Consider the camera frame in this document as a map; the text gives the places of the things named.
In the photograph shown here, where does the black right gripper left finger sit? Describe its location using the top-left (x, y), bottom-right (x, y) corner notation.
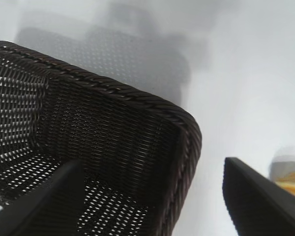
top-left (0, 159), bottom-right (86, 236)

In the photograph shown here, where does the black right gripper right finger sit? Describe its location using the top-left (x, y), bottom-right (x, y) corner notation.
top-left (222, 156), bottom-right (295, 236)

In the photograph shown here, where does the long sliced bread loaf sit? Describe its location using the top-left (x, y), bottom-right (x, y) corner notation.
top-left (269, 147), bottom-right (295, 199)

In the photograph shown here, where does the dark brown wicker basket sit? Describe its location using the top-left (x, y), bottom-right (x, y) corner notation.
top-left (0, 40), bottom-right (203, 236)

